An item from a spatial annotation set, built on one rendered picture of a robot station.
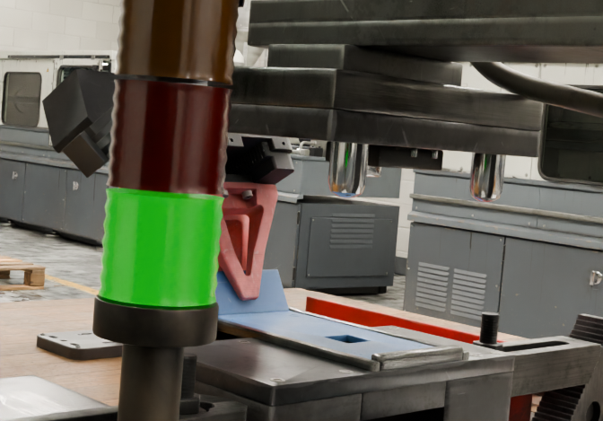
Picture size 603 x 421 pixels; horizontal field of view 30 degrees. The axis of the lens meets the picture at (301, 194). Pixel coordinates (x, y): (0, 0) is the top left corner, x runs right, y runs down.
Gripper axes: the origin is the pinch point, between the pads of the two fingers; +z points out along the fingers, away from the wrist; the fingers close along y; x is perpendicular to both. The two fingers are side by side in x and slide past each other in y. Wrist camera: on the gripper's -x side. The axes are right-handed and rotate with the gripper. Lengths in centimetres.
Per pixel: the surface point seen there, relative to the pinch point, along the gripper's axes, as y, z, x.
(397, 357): 12.9, 8.7, -2.3
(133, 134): 27.8, 4.1, -28.4
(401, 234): -527, -217, 678
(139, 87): 28.6, 2.9, -28.3
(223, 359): 7.8, 6.5, -9.9
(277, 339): 6.3, 5.3, -4.3
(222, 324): 2.0, 2.9, -4.3
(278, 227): -465, -198, 476
